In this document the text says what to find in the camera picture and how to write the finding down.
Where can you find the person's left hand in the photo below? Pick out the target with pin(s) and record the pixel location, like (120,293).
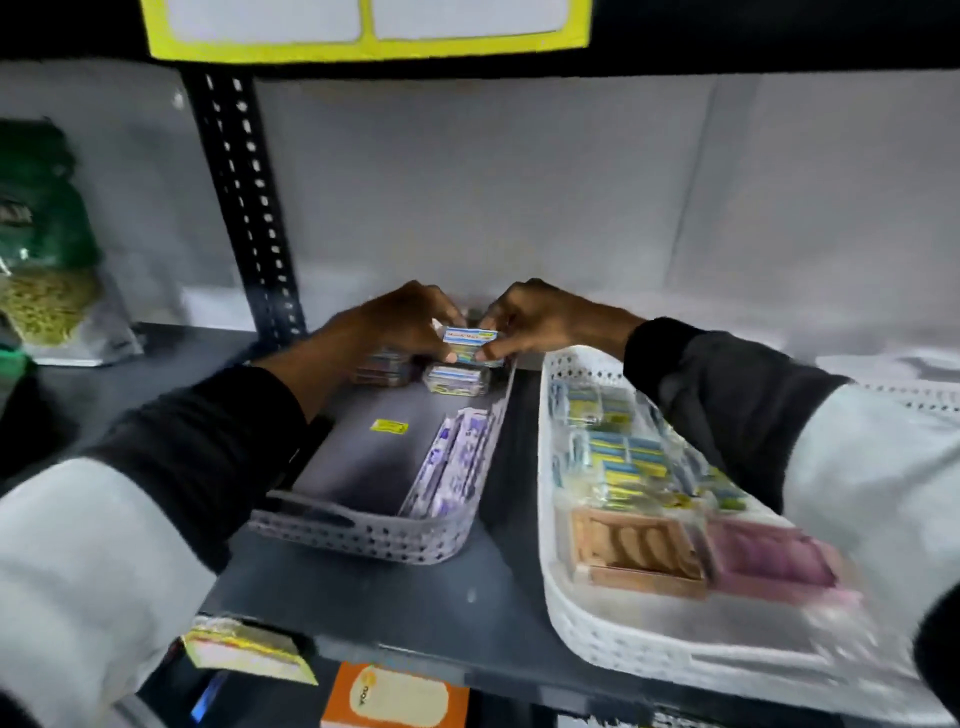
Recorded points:
(401,319)

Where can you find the person's right hand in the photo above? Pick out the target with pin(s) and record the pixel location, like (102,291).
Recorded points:
(544,319)

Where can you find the person's right fingers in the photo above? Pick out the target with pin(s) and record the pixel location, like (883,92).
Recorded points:
(506,319)

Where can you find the person's left fingers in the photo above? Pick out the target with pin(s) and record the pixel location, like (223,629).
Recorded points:
(442,319)

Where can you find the small blue white packet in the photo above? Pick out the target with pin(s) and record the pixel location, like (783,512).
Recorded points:
(471,339)

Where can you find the person's left forearm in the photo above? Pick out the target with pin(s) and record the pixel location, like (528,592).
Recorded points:
(165,465)

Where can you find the person's right forearm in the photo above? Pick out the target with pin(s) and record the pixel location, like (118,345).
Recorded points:
(750,405)

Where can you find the small stack of blue packets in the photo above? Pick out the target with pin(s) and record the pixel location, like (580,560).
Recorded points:
(456,379)

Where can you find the small stack of dark packets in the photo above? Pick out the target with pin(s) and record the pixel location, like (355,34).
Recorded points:
(384,369)

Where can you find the yellow sticker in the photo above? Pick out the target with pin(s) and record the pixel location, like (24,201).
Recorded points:
(389,427)

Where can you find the row of purple white packets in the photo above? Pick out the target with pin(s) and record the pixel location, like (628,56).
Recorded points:
(450,465)

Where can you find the pile of blue yellow packets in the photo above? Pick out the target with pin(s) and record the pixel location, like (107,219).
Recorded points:
(622,457)

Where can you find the grey perforated plastic tray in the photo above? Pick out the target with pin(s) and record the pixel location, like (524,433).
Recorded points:
(360,480)

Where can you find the black perforated shelf upright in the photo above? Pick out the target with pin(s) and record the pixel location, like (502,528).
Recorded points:
(247,217)

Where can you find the brown biscuit pack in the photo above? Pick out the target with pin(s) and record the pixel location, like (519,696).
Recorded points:
(637,551)

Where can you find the dark metal shelf board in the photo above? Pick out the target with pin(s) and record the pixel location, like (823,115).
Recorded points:
(487,600)

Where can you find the yellow framed label holder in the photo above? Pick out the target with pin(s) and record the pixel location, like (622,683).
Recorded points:
(360,49)

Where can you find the white perforated plastic tray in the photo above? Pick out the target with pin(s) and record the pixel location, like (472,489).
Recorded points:
(675,630)

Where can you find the pink biscuit pack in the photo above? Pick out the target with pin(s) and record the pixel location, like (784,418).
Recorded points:
(772,559)

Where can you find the orange shelf label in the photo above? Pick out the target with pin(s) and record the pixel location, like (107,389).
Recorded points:
(394,697)

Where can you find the yellow shelf price tag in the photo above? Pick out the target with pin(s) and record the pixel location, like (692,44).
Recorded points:
(244,649)

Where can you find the green clear snack bag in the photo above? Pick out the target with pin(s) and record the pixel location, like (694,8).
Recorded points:
(49,247)

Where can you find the blue shelf tag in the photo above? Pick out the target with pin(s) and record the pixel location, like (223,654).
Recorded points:
(208,697)

